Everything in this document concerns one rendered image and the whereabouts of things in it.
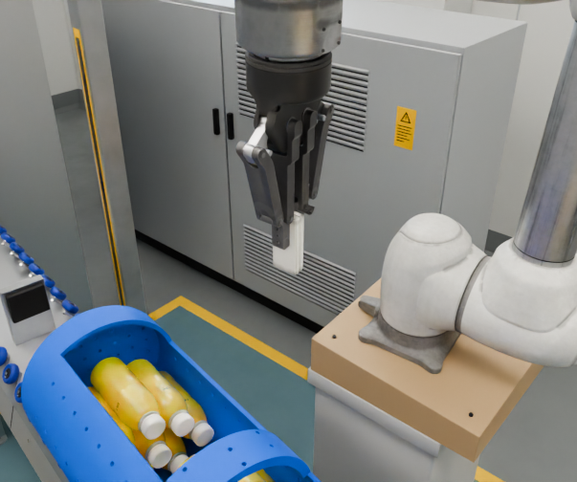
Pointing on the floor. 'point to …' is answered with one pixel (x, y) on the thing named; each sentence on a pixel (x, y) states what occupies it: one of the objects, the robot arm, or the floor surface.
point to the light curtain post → (107, 146)
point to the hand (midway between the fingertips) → (287, 241)
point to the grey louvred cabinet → (205, 251)
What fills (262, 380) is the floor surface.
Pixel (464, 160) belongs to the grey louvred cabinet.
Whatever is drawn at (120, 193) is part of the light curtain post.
